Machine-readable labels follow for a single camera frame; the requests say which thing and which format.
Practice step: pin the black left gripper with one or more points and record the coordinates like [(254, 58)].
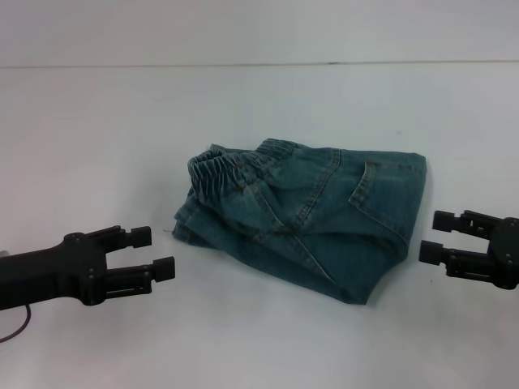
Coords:
[(44, 271)]

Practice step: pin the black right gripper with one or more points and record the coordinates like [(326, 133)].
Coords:
[(509, 255)]

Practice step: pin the blue denim shorts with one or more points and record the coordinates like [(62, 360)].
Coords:
[(308, 219)]

